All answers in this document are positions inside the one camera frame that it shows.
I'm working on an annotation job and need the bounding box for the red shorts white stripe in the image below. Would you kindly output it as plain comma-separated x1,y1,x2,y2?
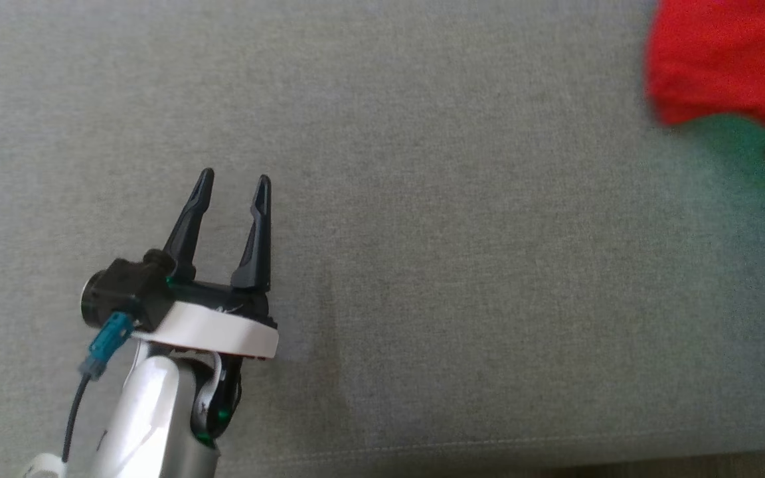
645,0,765,198

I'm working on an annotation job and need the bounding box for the grey sofa seat cushion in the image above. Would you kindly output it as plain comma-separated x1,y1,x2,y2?
0,0,765,475

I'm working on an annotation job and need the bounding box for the left black cable blue plug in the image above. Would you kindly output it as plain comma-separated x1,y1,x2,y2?
62,312,135,463

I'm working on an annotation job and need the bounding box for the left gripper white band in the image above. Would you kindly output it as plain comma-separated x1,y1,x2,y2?
133,167,281,360

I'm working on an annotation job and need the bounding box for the white cable strap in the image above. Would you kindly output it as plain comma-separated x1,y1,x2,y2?
23,453,68,478

